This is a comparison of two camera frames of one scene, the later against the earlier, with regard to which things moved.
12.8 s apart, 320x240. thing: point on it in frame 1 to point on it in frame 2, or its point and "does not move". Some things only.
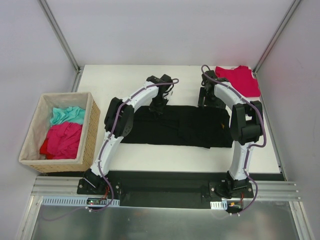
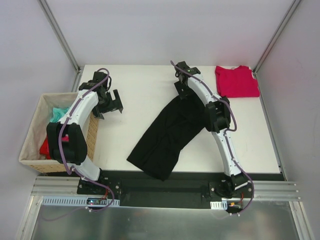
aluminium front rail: x=63 y=186 does not move
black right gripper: x=208 y=100 to x=182 y=89
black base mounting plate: x=165 y=189 does not move
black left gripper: x=157 y=104 to x=110 y=105
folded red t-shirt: x=242 y=79 does not move
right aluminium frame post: x=291 y=10 does not move
